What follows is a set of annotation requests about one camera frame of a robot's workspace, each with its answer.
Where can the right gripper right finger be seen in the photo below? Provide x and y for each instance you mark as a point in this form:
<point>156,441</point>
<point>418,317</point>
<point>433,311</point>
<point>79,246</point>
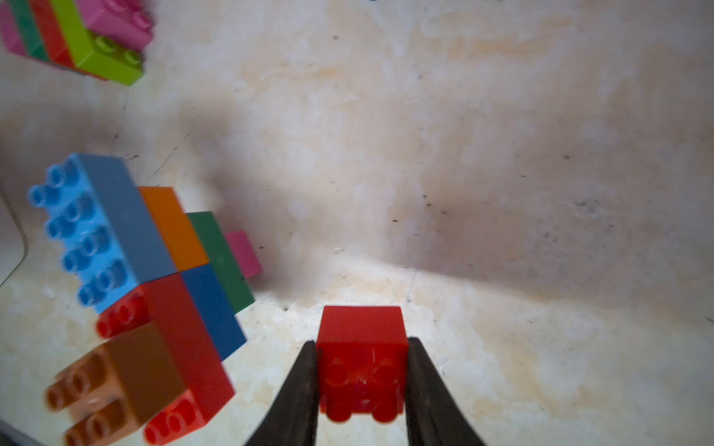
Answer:
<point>432,416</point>

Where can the blue square block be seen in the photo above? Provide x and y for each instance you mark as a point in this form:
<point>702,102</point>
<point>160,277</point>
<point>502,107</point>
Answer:
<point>215,310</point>

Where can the green block front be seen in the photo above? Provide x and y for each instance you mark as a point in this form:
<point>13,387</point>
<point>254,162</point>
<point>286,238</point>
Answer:
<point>222,260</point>

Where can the orange block front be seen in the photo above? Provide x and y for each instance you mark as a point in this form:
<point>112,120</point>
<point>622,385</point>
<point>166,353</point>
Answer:
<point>176,229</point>

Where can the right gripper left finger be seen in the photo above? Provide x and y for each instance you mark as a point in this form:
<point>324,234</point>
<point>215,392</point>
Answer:
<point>293,416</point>

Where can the dark green block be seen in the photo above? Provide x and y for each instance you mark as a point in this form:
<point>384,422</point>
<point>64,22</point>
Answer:
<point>24,18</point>

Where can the pink block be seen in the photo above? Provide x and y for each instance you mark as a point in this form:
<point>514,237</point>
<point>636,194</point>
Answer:
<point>244,253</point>
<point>10,33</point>
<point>125,21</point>

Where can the red long block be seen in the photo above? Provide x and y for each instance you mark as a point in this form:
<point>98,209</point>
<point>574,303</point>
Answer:
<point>51,33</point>

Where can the red block front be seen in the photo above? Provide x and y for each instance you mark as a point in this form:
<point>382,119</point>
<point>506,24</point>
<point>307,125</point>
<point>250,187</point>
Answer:
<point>167,303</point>

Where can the lime long block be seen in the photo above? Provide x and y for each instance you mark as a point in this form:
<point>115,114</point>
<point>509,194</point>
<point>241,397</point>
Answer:
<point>96,54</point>

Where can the brown orange block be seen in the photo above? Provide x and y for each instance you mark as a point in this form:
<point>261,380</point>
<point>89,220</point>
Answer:
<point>117,388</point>

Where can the small red block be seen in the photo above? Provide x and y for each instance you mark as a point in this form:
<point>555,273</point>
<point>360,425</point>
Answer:
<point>362,359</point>

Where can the light blue block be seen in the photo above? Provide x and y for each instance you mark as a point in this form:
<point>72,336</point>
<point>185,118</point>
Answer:
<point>111,243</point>

